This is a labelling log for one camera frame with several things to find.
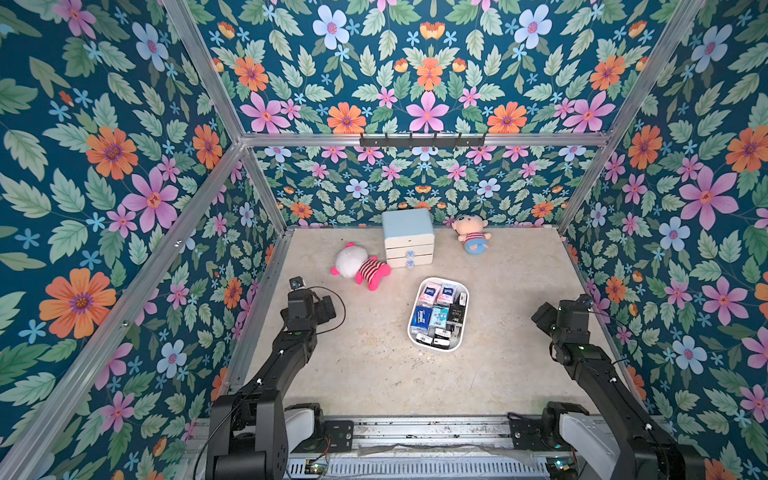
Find white blue tissue pack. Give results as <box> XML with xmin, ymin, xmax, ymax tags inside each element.
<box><xmin>436</xmin><ymin>283</ymin><xmax>457</xmax><ymax>306</ymax></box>

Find pink tissue pack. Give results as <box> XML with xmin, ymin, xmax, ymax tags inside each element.
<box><xmin>418</xmin><ymin>281</ymin><xmax>441</xmax><ymax>308</ymax></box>

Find teal tissue pack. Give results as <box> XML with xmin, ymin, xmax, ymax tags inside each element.
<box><xmin>429</xmin><ymin>305</ymin><xmax>449</xmax><ymax>329</ymax></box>

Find white oval storage tray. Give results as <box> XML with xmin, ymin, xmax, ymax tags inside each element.
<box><xmin>406</xmin><ymin>277</ymin><xmax>470</xmax><ymax>353</ymax></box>

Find black packet mid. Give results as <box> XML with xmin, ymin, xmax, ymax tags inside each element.
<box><xmin>432</xmin><ymin>337</ymin><xmax>451</xmax><ymax>350</ymax></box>

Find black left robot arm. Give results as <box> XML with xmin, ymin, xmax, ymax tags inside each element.
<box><xmin>204</xmin><ymin>277</ymin><xmax>336</xmax><ymax>479</ymax></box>

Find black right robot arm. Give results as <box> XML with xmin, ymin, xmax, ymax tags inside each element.
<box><xmin>531</xmin><ymin>294</ymin><xmax>706</xmax><ymax>479</ymax></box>

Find white pink plush toy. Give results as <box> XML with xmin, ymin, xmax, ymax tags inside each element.
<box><xmin>330</xmin><ymin>242</ymin><xmax>392</xmax><ymax>291</ymax></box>

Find small blue-top drawer cabinet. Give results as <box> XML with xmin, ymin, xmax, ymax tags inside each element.
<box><xmin>382</xmin><ymin>209</ymin><xmax>435</xmax><ymax>269</ymax></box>

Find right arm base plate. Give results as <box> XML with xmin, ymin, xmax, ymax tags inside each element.
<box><xmin>507</xmin><ymin>412</ymin><xmax>563</xmax><ymax>452</ymax></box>

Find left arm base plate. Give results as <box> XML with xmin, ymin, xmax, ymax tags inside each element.
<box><xmin>315</xmin><ymin>420</ymin><xmax>355</xmax><ymax>454</ymax></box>

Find black hook rail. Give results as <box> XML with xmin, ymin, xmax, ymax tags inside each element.
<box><xmin>358</xmin><ymin>133</ymin><xmax>486</xmax><ymax>149</ymax></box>

